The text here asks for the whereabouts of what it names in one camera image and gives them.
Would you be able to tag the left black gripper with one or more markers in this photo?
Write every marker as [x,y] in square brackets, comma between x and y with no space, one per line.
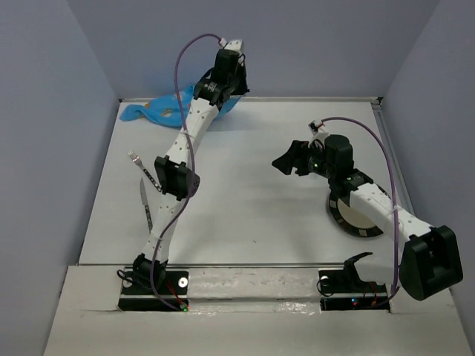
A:
[240,69]

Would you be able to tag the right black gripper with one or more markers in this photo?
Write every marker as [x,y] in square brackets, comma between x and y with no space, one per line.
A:
[295,157]

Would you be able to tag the blue space-print cloth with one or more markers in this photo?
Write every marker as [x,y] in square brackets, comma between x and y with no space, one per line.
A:
[164,110]

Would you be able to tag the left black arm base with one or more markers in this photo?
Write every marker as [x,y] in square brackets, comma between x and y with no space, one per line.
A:
[170,293]

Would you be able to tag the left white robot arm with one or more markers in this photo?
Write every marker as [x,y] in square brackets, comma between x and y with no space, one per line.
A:
[176,170]

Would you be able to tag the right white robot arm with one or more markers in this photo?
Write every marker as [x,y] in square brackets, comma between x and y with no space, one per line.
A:
[427,259]

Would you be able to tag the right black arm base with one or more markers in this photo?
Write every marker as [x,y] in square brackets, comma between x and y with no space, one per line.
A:
[343,290]

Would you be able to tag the black rimmed cream plate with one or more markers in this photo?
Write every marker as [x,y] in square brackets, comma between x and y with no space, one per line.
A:
[350,220]

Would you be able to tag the silver fork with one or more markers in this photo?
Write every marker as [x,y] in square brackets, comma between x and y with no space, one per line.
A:
[138,162]

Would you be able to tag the silver knife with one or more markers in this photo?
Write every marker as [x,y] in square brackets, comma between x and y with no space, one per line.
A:
[145,204]

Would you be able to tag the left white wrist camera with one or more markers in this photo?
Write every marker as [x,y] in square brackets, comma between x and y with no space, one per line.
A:
[235,45]

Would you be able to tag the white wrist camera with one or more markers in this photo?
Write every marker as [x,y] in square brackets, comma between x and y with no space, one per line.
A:
[235,45]
[319,132]

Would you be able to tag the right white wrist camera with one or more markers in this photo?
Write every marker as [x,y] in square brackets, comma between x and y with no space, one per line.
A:
[319,132]

